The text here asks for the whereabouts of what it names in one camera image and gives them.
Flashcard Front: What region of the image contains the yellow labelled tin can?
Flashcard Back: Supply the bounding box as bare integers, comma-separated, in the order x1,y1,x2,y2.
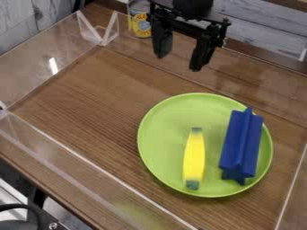
127,0,151,39

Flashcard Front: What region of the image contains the clear acrylic front wall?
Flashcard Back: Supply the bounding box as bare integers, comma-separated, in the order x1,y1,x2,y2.
0,102,198,230

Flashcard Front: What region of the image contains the green round plate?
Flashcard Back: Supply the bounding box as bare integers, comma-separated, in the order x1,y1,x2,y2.
136,93,274,198

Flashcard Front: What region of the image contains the blue star-shaped block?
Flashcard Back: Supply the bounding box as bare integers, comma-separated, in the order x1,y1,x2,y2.
219,107,264,185

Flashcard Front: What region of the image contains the yellow toy banana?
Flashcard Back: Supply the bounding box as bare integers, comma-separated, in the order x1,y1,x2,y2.
183,128,206,190

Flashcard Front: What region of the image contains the clear acrylic triangle bracket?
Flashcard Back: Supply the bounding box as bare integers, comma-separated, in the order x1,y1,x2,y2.
76,11,119,47

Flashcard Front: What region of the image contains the black cable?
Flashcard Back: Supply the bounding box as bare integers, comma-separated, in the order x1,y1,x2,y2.
0,203,52,230

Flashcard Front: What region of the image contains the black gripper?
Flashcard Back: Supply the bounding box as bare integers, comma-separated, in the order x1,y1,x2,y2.
148,0,231,72

